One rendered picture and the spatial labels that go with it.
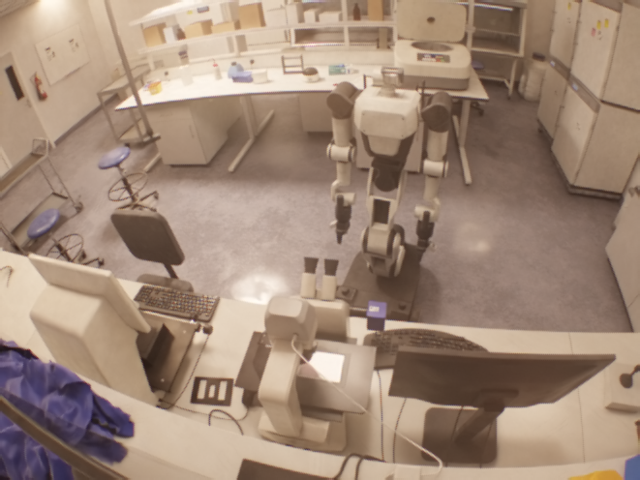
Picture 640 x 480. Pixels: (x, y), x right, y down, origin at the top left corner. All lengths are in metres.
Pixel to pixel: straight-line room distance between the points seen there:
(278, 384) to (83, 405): 0.43
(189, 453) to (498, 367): 0.66
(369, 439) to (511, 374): 0.56
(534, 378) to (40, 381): 1.10
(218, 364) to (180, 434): 0.67
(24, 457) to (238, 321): 1.01
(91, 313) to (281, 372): 0.56
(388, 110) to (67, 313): 1.34
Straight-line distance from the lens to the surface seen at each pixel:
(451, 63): 2.90
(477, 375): 0.81
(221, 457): 0.73
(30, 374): 0.90
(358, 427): 1.22
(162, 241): 1.91
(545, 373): 0.87
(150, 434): 0.80
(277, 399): 0.80
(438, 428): 1.23
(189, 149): 3.91
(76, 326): 1.07
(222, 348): 1.43
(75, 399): 0.82
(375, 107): 1.47
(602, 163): 3.67
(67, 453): 0.32
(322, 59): 3.59
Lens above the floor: 1.93
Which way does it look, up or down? 45 degrees down
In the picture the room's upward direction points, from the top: 8 degrees counter-clockwise
